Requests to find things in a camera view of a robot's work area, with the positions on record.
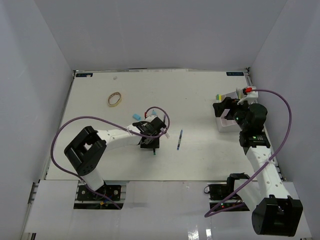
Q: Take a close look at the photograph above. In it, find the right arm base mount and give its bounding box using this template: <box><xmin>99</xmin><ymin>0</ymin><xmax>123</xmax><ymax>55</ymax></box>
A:
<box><xmin>203</xmin><ymin>183</ymin><xmax>242</xmax><ymax>212</ymax></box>

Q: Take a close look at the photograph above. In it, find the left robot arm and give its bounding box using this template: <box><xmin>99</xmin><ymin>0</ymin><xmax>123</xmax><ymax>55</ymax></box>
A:
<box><xmin>64</xmin><ymin>115</ymin><xmax>167</xmax><ymax>200</ymax></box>

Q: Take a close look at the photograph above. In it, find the right blue corner label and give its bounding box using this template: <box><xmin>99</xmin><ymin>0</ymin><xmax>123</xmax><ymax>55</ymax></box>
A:
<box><xmin>226</xmin><ymin>71</ymin><xmax>244</xmax><ymax>77</ymax></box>

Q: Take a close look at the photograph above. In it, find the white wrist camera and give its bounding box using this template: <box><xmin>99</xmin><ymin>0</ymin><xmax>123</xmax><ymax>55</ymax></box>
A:
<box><xmin>144</xmin><ymin>114</ymin><xmax>158</xmax><ymax>123</ymax></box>
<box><xmin>237</xmin><ymin>86</ymin><xmax>259</xmax><ymax>105</ymax></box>

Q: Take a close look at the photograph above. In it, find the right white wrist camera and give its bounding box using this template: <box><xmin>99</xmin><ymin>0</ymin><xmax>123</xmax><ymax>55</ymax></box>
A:
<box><xmin>237</xmin><ymin>86</ymin><xmax>259</xmax><ymax>105</ymax></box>

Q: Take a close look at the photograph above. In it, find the white compartment organizer tray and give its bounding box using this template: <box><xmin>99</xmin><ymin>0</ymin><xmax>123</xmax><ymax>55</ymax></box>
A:
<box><xmin>212</xmin><ymin>87</ymin><xmax>259</xmax><ymax>133</ymax></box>

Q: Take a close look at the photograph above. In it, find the blue corner label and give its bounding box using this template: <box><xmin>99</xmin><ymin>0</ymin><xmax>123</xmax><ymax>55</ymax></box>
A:
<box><xmin>75</xmin><ymin>73</ymin><xmax>93</xmax><ymax>78</ymax></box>
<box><xmin>226</xmin><ymin>71</ymin><xmax>244</xmax><ymax>77</ymax></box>

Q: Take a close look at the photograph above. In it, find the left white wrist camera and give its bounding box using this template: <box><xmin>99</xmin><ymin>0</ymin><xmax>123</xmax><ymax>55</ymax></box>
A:
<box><xmin>144</xmin><ymin>114</ymin><xmax>158</xmax><ymax>123</ymax></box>

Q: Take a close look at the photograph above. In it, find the masking tape roll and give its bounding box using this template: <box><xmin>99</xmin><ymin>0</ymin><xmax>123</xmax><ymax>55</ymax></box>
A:
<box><xmin>107</xmin><ymin>91</ymin><xmax>122</xmax><ymax>108</ymax></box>

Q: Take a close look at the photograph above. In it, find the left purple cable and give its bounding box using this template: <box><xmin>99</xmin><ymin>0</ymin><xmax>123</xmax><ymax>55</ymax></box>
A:
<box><xmin>50</xmin><ymin>106</ymin><xmax>172</xmax><ymax>210</ymax></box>

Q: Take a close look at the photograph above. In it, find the yellow gel pen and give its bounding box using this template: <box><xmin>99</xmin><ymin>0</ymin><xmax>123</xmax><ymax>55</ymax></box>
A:
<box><xmin>237</xmin><ymin>89</ymin><xmax>243</xmax><ymax>99</ymax></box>

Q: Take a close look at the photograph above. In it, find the purple cable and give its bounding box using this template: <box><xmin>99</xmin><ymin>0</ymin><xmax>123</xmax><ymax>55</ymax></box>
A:
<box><xmin>50</xmin><ymin>106</ymin><xmax>172</xmax><ymax>210</ymax></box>
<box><xmin>204</xmin><ymin>88</ymin><xmax>292</xmax><ymax>218</ymax></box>

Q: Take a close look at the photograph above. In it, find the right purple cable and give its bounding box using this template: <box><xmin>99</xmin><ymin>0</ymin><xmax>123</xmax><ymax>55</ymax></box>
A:
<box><xmin>204</xmin><ymin>88</ymin><xmax>292</xmax><ymax>218</ymax></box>

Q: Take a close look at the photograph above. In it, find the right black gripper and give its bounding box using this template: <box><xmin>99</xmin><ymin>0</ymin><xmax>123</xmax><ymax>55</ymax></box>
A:
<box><xmin>213</xmin><ymin>97</ymin><xmax>253</xmax><ymax>132</ymax></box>

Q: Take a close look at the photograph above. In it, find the blue gel pen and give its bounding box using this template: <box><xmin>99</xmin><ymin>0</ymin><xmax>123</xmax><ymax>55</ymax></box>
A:
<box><xmin>176</xmin><ymin>129</ymin><xmax>183</xmax><ymax>151</ymax></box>

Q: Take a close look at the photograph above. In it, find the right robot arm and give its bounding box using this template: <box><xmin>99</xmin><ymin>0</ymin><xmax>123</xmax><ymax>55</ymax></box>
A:
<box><xmin>212</xmin><ymin>97</ymin><xmax>303</xmax><ymax>237</ymax></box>

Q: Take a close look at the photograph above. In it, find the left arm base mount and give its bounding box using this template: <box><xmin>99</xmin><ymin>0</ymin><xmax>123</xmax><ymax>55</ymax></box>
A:
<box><xmin>76</xmin><ymin>185</ymin><xmax>122</xmax><ymax>201</ymax></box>

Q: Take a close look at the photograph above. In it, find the blue highlighter cap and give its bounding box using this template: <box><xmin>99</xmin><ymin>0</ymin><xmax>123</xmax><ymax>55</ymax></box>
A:
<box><xmin>132</xmin><ymin>113</ymin><xmax>141</xmax><ymax>121</ymax></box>

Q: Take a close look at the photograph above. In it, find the left blue corner label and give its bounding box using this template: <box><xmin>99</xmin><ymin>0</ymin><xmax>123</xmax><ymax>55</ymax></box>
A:
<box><xmin>75</xmin><ymin>73</ymin><xmax>93</xmax><ymax>78</ymax></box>

